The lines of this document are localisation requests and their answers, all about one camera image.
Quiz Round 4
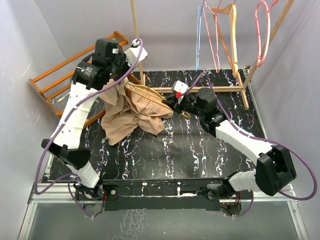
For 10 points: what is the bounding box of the wooden hanger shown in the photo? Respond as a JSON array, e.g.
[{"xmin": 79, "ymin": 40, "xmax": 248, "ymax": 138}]
[{"xmin": 211, "ymin": 2, "xmax": 239, "ymax": 78}]

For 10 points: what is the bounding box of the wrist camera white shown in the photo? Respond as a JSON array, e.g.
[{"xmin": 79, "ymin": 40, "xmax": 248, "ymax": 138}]
[
  {"xmin": 171, "ymin": 80, "xmax": 189, "ymax": 99},
  {"xmin": 124, "ymin": 38, "xmax": 148, "ymax": 67}
]

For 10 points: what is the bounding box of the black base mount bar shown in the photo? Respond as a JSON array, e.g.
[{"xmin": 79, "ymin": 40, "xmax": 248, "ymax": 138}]
[{"xmin": 73, "ymin": 178, "xmax": 253, "ymax": 213}]

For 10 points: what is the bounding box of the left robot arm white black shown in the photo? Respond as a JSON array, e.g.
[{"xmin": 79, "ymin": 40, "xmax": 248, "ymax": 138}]
[{"xmin": 41, "ymin": 38, "xmax": 148, "ymax": 200}]

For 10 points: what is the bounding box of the gold yellow hanger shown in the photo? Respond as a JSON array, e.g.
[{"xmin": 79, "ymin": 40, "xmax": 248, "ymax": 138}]
[{"xmin": 124, "ymin": 83, "xmax": 192, "ymax": 120}]

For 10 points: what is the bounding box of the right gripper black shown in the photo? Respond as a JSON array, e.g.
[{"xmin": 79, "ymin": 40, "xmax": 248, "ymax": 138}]
[{"xmin": 161, "ymin": 94, "xmax": 205, "ymax": 118}]

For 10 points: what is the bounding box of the wooden clothes rack frame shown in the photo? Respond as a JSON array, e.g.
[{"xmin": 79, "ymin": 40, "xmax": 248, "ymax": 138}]
[{"xmin": 129, "ymin": 0, "xmax": 296, "ymax": 111}]

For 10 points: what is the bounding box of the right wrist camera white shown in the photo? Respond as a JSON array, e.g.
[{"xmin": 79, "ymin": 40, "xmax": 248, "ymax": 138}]
[{"xmin": 171, "ymin": 80, "xmax": 189, "ymax": 99}]

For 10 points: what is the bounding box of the beige t shirt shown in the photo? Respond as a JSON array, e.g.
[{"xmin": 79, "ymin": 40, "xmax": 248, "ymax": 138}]
[{"xmin": 99, "ymin": 78, "xmax": 173, "ymax": 146}]

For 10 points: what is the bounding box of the orange wooden shelf rack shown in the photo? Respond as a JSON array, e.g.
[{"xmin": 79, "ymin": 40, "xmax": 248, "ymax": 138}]
[{"xmin": 29, "ymin": 31, "xmax": 145, "ymax": 128}]

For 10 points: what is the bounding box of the pink thick plastic hanger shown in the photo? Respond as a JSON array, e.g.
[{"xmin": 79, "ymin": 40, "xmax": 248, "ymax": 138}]
[{"xmin": 254, "ymin": 0, "xmax": 278, "ymax": 67}]

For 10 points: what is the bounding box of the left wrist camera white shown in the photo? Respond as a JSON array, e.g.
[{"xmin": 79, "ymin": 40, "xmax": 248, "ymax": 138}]
[{"xmin": 124, "ymin": 38, "xmax": 148, "ymax": 67}]

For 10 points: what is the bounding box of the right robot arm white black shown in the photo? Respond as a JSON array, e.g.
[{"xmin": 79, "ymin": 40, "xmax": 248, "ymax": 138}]
[{"xmin": 162, "ymin": 87, "xmax": 297, "ymax": 199}]

